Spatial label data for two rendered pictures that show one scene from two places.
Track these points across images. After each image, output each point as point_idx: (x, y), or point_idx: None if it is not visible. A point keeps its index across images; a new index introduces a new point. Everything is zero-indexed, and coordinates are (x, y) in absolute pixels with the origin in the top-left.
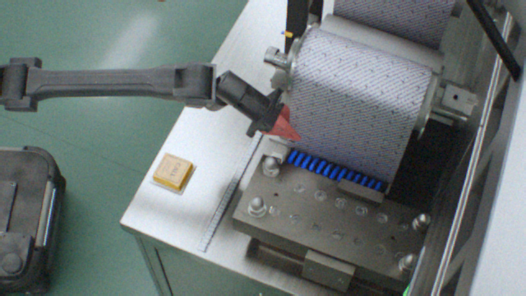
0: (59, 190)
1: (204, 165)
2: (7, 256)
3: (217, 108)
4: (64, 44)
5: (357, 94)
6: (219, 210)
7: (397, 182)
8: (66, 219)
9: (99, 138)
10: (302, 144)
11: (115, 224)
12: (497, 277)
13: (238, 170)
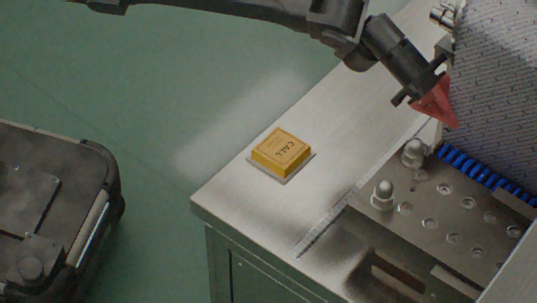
0: (114, 208)
1: (325, 155)
2: (28, 260)
3: (360, 65)
4: (169, 37)
5: (531, 57)
6: (331, 214)
7: None
8: (113, 256)
9: (184, 166)
10: (458, 135)
11: (178, 279)
12: None
13: (370, 172)
